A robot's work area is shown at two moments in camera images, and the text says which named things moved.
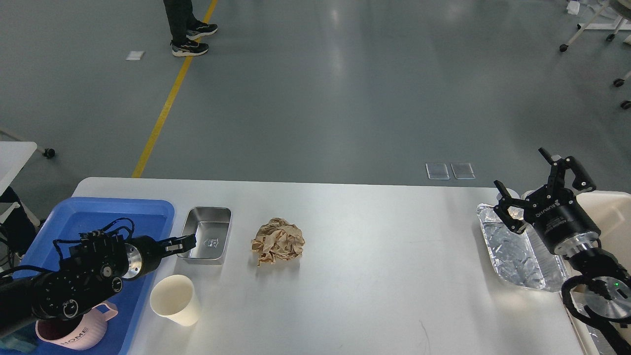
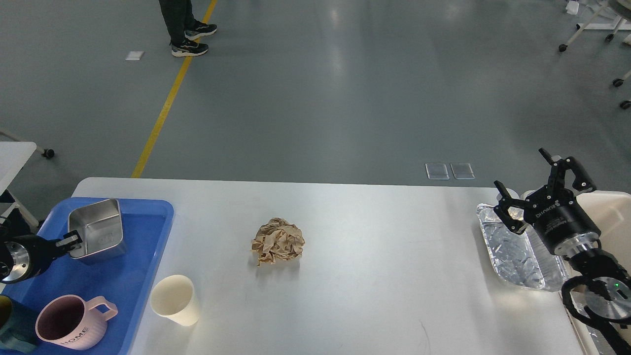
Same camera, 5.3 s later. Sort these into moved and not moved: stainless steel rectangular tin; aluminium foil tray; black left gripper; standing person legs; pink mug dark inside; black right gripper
Moved: black left gripper; stainless steel rectangular tin
Not moved: black right gripper; pink mug dark inside; standing person legs; aluminium foil tray
